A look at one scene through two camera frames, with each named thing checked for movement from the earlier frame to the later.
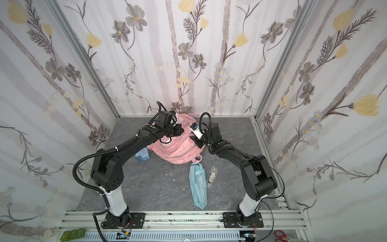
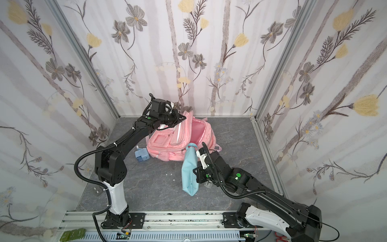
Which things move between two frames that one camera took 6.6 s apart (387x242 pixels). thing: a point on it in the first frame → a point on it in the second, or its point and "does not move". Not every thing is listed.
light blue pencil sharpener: (142, 155) does not move
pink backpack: (180, 148) does not move
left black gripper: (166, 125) → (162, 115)
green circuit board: (78, 233) does not move
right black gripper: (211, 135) → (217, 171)
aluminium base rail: (188, 222) does not move
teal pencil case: (197, 178) → (190, 169)
